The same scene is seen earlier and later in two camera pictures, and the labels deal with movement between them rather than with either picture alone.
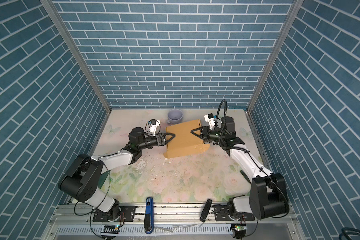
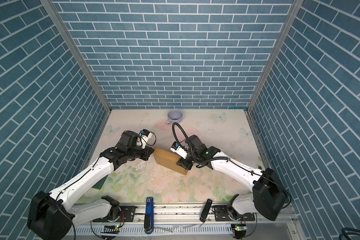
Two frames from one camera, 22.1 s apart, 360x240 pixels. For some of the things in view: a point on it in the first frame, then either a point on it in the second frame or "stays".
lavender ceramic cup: [174, 116] stays
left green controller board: [110, 229] stays
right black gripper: [206, 133] → [182, 162]
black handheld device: [206, 210] stays
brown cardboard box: [185, 143] → [169, 159]
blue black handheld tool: [148, 217] stays
